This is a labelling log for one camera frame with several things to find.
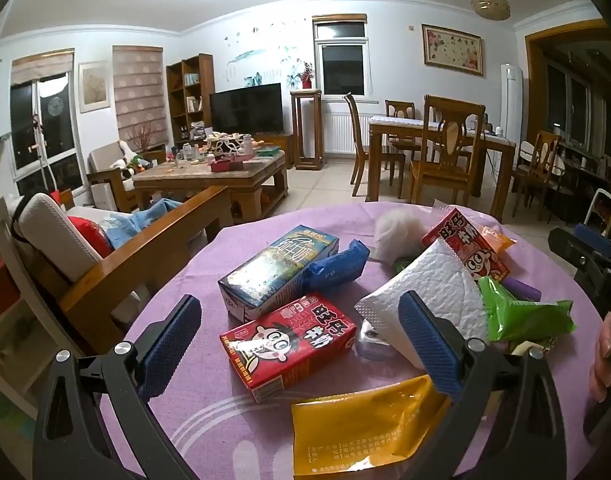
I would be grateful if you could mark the purple tablecloth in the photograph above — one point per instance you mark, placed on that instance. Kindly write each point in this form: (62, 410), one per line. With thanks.
(195, 410)

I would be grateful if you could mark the white metal frame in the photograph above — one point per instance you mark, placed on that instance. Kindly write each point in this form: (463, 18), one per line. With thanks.
(590, 210)

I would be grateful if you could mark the white tissue packet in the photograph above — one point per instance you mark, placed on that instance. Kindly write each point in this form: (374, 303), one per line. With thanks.
(435, 275)

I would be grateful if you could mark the patterned roller blind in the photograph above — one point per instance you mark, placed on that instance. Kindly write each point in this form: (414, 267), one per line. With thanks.
(140, 95)

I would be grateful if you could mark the red cushion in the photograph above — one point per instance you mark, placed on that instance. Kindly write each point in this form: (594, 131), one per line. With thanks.
(87, 232)

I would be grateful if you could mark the white shelf unit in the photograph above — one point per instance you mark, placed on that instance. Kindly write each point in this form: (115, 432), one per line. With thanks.
(10, 340)

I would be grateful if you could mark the window with roller blind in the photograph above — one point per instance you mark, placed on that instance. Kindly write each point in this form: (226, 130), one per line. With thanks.
(343, 62)

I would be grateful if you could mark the wooden coffee table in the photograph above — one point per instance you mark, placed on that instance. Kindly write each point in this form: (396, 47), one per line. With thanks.
(235, 180)

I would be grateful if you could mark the wooden door frame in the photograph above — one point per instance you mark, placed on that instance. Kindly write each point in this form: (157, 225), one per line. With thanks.
(533, 85)

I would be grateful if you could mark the wooden television stand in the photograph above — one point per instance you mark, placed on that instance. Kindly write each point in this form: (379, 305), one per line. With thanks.
(280, 140)

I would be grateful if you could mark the white radiator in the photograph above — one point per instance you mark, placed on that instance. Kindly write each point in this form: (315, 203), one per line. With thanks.
(338, 132)

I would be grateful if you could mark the person's right hand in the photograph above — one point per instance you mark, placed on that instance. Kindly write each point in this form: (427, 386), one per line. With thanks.
(605, 375)

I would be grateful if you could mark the white cardboard box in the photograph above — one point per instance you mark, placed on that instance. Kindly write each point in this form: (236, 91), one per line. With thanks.
(104, 196)

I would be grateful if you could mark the red milk carton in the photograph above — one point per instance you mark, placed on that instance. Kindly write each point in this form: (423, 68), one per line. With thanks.
(295, 350)

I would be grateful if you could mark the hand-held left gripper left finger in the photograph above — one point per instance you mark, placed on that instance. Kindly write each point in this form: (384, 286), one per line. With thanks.
(170, 347)

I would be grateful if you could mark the wooden bookshelf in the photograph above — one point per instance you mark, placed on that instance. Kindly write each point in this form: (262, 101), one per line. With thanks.
(190, 100)

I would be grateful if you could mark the ink landscape wall decal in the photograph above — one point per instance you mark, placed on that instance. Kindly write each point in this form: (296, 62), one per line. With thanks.
(250, 55)

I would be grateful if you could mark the purple tube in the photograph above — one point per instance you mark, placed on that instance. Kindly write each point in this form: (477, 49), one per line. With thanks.
(525, 290)

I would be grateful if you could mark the white fluffy pompom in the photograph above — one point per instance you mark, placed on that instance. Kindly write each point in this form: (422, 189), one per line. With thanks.
(400, 232)

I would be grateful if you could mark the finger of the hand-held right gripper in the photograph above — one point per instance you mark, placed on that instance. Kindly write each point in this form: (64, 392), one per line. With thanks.
(580, 250)

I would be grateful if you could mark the framed floral painting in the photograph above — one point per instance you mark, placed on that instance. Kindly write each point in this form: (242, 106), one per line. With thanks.
(453, 50)

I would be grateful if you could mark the dried branches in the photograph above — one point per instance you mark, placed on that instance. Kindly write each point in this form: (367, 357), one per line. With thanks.
(143, 137)

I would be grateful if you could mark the black television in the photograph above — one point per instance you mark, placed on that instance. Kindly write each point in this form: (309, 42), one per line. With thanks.
(245, 109)

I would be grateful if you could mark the wooden dining chair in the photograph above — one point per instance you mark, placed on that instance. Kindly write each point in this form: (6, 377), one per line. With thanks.
(543, 155)
(448, 160)
(358, 135)
(400, 110)

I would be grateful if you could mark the yellow pouch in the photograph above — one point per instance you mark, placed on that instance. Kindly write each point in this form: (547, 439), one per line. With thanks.
(355, 425)

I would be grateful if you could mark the wooden armchair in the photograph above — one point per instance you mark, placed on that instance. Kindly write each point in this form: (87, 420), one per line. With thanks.
(105, 160)

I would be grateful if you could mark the wooden sofa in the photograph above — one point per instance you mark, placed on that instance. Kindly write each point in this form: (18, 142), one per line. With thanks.
(150, 250)

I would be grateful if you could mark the blue plastic wrapper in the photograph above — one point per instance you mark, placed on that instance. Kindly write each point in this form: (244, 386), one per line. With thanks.
(335, 265)

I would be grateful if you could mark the wooden dining table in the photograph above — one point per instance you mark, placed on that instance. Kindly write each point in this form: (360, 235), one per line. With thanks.
(500, 150)

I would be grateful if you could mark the red snack bag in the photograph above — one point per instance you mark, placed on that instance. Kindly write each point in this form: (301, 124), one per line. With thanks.
(480, 255)

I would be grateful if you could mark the beige snack packet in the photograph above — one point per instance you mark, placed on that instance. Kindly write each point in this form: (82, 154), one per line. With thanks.
(535, 346)

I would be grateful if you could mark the green tray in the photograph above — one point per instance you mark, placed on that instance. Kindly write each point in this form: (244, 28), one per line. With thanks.
(268, 151)

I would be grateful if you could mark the red potted plant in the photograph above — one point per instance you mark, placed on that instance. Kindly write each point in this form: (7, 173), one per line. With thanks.
(306, 77)

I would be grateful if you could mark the stuffed toys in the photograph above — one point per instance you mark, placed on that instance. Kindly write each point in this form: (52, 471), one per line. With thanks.
(135, 162)

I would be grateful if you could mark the green plastic wrapper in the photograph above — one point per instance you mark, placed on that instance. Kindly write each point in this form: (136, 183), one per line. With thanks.
(520, 315)

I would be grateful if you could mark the white cushion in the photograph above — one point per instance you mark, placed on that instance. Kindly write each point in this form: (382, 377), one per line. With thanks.
(55, 230)

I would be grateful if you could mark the blue milk carton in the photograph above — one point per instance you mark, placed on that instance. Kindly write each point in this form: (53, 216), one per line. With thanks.
(275, 270)

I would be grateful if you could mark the white floor stand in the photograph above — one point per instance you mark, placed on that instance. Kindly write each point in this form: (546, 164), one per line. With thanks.
(42, 155)

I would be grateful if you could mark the white standing air conditioner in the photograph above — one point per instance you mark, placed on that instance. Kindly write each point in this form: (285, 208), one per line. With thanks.
(511, 105)

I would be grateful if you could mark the framed yellow flower picture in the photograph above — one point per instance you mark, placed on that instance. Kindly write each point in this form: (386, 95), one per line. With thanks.
(93, 87)

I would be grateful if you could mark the orange wrapper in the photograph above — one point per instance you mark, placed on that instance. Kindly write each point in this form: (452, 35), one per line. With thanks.
(498, 240)

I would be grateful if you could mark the blue blanket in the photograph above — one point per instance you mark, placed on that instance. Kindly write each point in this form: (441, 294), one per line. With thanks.
(135, 225)

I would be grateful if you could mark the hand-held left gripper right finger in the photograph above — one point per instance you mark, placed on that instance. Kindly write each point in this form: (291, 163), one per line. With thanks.
(430, 345)

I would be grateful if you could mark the balcony glass door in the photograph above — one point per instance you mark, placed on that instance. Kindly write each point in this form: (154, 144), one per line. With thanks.
(25, 125)

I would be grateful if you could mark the tall wooden plant stand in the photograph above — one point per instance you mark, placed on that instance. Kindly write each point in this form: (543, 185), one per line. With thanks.
(307, 130)

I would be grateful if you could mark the red tray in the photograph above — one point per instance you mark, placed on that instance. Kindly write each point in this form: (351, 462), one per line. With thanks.
(228, 165)

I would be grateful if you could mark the white ornate fruit basket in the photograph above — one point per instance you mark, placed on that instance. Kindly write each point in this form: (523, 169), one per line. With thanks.
(230, 142)

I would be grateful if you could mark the beige roller blind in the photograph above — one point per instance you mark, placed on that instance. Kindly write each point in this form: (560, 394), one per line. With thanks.
(42, 67)

